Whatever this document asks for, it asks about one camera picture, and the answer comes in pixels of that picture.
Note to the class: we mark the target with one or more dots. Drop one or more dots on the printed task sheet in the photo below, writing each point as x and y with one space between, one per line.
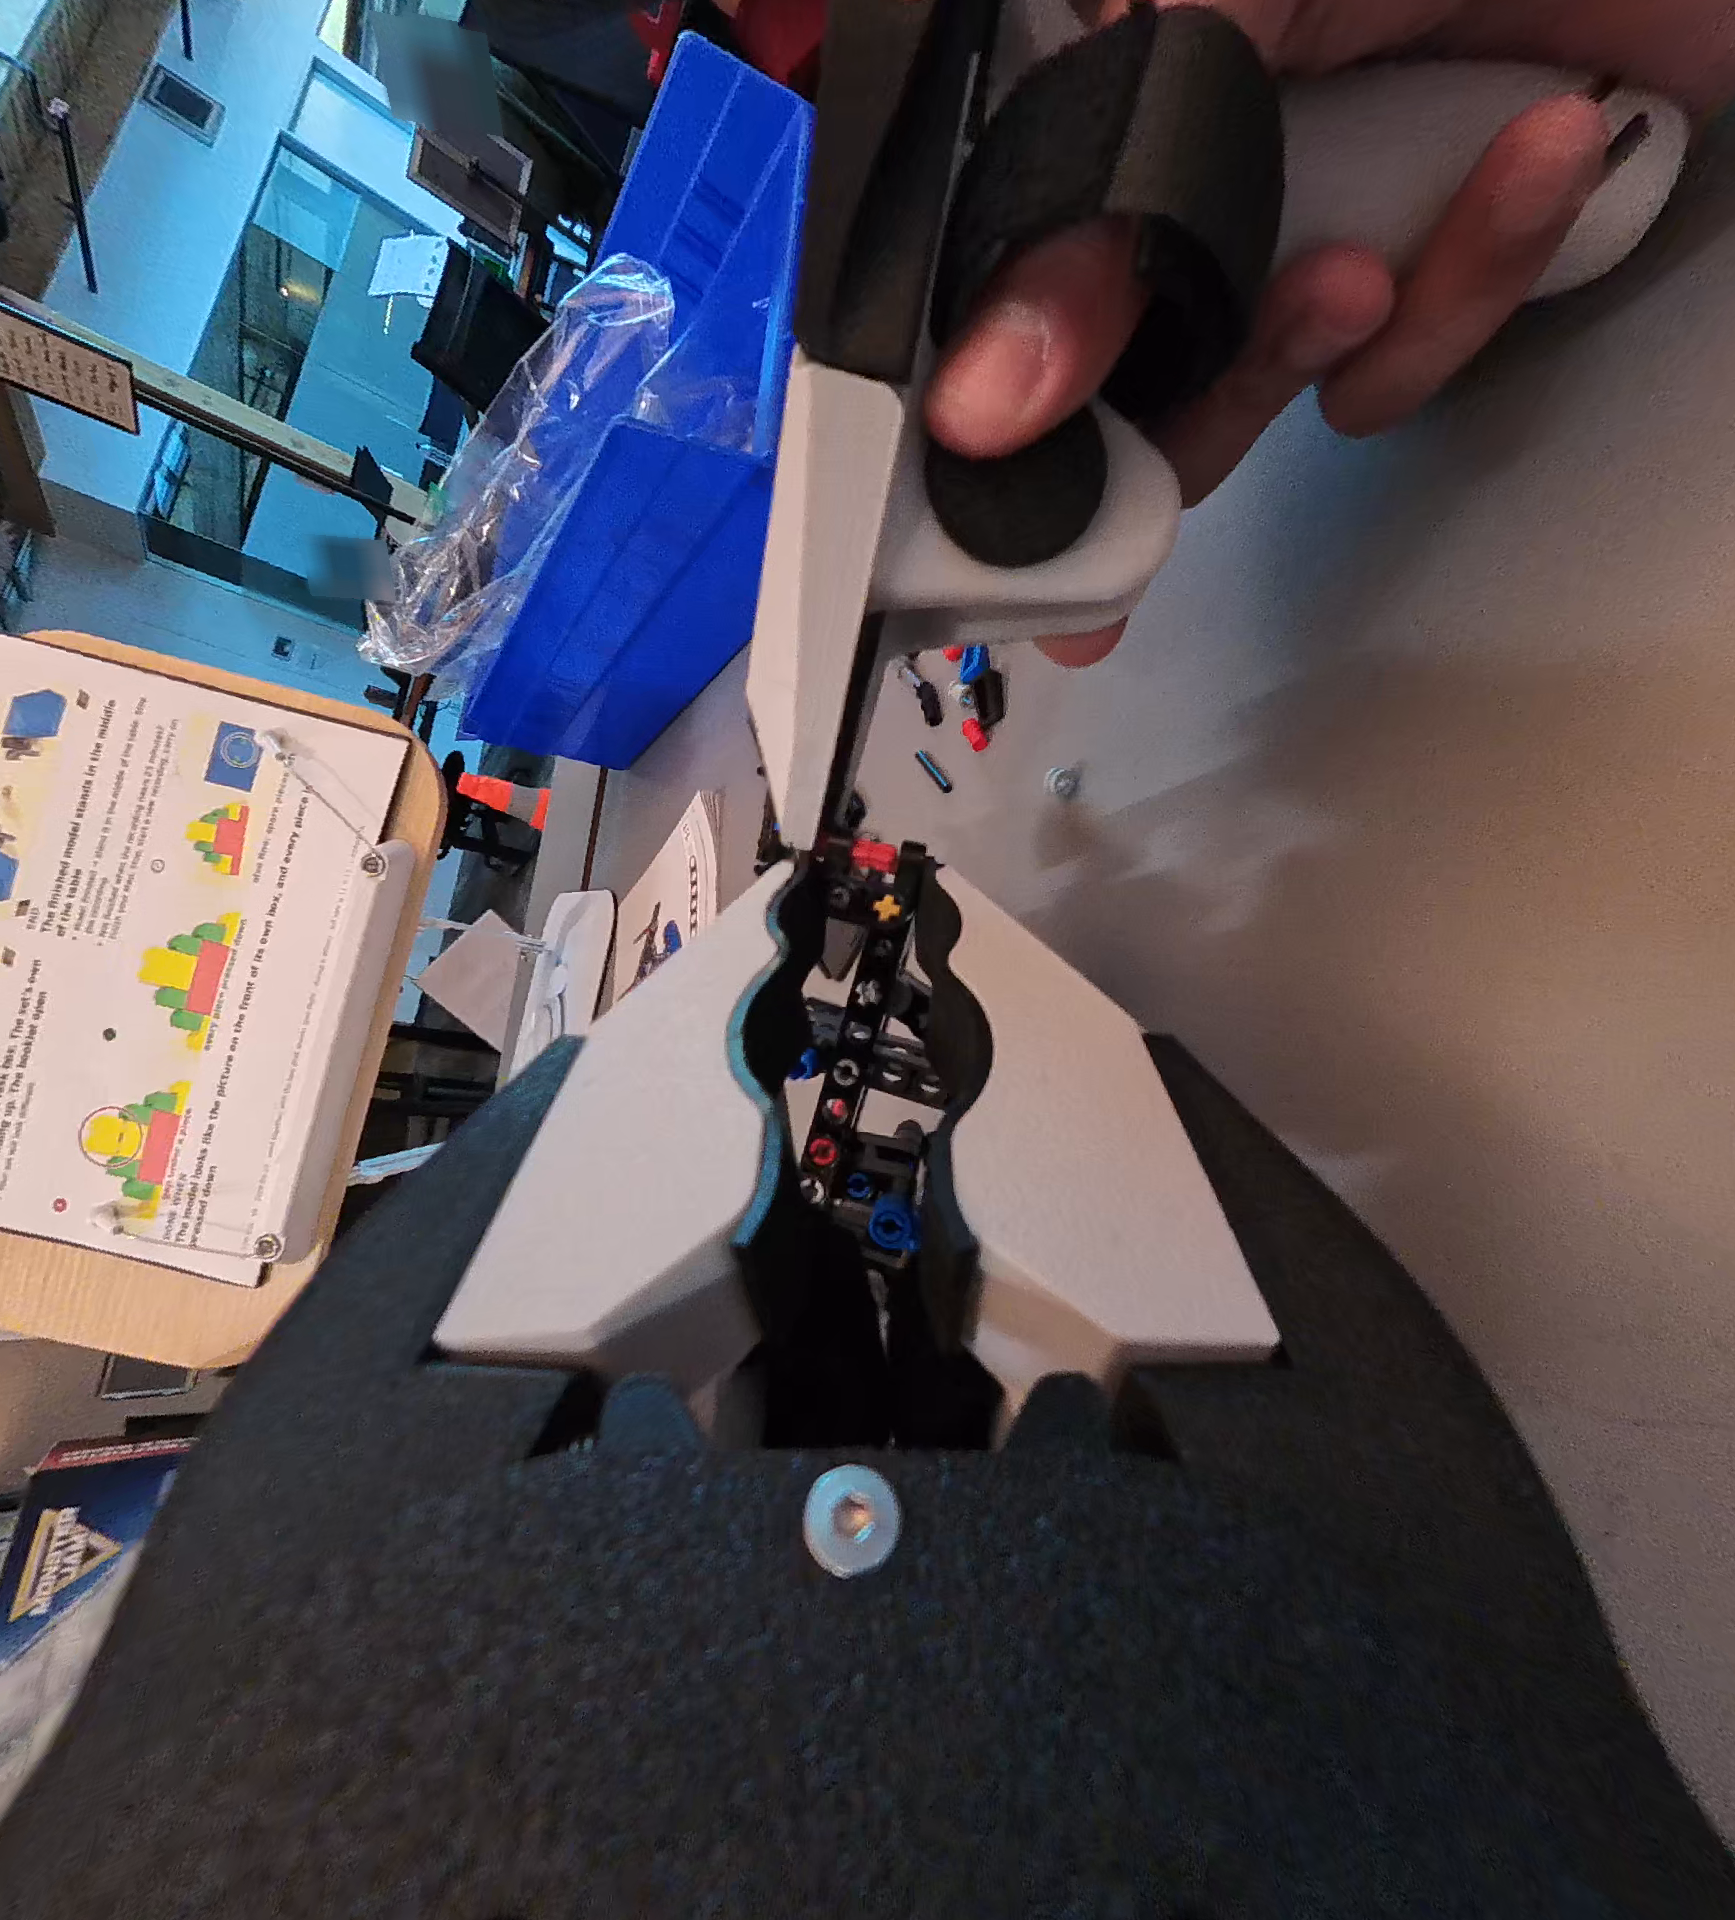
87 930

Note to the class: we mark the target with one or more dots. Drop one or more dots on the blue plastic bin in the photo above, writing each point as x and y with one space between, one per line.
643 601

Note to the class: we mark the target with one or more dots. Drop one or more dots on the blue printed cardboard box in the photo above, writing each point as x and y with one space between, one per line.
43 1590

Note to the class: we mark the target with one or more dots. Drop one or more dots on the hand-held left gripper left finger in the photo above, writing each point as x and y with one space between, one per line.
643 1140

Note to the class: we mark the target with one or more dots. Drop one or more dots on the wooden board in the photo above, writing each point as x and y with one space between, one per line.
411 840

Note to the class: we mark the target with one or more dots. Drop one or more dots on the framed wall sign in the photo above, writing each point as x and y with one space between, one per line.
51 360

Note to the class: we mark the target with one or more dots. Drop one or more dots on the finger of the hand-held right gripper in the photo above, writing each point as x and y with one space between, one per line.
815 571

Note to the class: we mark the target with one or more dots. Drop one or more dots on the white plastic holder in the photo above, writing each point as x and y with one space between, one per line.
553 974

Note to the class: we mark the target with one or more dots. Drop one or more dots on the black lego vehicle chassis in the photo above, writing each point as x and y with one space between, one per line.
869 1021

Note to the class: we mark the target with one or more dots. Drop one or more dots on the open instruction booklet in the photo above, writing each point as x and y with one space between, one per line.
673 900

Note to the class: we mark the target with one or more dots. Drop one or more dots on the clear plastic bag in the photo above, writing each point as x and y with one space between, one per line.
507 494

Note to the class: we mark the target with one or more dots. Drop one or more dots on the cluster of small lego pins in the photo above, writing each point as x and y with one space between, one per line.
965 698

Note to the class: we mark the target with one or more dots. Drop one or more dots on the person's right hand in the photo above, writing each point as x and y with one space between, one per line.
1025 360

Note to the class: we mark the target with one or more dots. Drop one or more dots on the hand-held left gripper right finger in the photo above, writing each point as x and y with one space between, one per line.
1109 1184

